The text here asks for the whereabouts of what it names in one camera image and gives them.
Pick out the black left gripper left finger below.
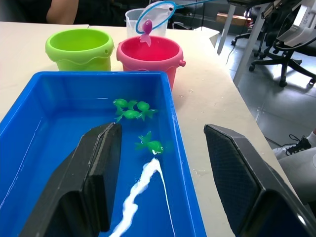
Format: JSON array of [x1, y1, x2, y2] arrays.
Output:
[[19, 122, 123, 237]]

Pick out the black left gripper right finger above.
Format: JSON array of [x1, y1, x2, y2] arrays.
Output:
[[203, 123, 316, 237]]

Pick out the green toy fish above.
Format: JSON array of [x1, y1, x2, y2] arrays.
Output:
[[114, 107, 143, 123], [136, 100, 158, 121], [113, 98, 138, 111], [134, 130, 173, 156]]

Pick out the clear plastic cup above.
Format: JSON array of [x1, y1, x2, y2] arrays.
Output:
[[125, 8, 168, 38]]

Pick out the pink toy fish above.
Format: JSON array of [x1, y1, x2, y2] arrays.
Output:
[[140, 19, 153, 47]]

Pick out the blue hoop fish net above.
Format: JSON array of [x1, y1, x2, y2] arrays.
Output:
[[135, 0, 219, 35]]

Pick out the blue plastic tub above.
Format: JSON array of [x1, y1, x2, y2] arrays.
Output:
[[0, 71, 207, 237]]

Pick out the green plastic bucket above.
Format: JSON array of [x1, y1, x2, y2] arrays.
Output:
[[45, 29, 115, 72]]

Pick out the pink plastic bucket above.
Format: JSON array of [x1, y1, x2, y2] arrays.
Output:
[[116, 35, 186, 91]]

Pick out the white sneaker black laces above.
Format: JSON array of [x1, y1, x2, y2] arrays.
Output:
[[273, 134, 312, 160]]

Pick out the black office chair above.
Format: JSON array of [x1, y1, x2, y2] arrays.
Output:
[[231, 23, 269, 60], [248, 32, 316, 87]]

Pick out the white desk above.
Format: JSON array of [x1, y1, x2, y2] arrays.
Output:
[[216, 0, 267, 86]]

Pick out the brown cardboard box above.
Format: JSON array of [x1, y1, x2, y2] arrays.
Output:
[[216, 12, 252, 27]]

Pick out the person's black shirt torso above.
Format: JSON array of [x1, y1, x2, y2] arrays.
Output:
[[0, 0, 139, 27]]

